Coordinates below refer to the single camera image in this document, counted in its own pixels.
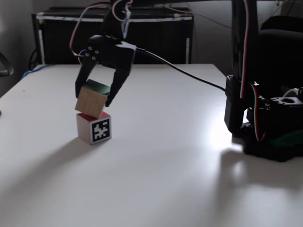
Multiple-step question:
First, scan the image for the black camera cable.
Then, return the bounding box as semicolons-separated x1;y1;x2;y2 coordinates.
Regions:
135;47;227;92

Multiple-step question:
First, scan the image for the wooden cube with marker stickers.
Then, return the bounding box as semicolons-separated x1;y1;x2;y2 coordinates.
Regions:
76;111;112;145

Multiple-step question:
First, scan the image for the black chair armrest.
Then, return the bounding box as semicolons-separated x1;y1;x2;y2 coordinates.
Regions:
0;51;14;77

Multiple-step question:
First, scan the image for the dark office chair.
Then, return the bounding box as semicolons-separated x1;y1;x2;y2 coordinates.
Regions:
259;15;303;80

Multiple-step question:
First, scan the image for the wooden cube with green face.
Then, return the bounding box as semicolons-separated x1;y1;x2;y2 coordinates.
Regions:
74;79;111;119

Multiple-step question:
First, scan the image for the blue cable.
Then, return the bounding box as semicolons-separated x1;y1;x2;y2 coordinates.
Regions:
22;63;52;79

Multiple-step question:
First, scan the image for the black cabinet with white tape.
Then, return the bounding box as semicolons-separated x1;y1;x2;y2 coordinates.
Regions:
31;6;195;65

